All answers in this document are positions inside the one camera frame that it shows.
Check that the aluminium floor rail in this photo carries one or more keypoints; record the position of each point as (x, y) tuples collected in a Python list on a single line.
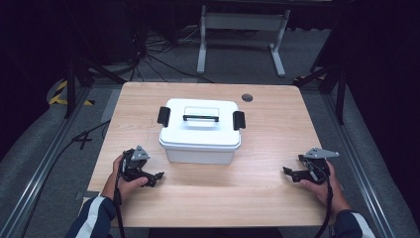
[(39, 172), (360, 165)]

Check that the white box lid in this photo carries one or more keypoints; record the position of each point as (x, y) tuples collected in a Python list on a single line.
[(198, 135)]

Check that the grey table grommet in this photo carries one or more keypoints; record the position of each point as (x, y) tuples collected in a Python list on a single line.
[(247, 97)]

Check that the white plastic storage box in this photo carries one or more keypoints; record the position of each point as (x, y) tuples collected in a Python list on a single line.
[(198, 156)]

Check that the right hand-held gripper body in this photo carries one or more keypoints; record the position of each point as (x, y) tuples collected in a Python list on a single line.
[(316, 165)]

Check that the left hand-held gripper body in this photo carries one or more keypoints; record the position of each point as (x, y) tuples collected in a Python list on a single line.
[(135, 165)]

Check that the yellow black floor tape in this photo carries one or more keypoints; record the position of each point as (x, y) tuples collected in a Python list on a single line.
[(57, 95)]

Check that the person's right hand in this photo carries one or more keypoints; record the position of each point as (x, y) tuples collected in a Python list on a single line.
[(327, 193)]

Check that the black tripod stand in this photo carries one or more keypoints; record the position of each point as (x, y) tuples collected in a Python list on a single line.
[(71, 86), (340, 89)]

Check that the person's left hand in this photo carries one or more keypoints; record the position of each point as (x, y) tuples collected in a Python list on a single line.
[(127, 186)]

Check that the white metal table frame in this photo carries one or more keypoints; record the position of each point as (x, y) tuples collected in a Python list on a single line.
[(244, 21)]

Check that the black box latch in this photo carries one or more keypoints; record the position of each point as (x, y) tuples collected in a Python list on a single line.
[(238, 120), (163, 116)]

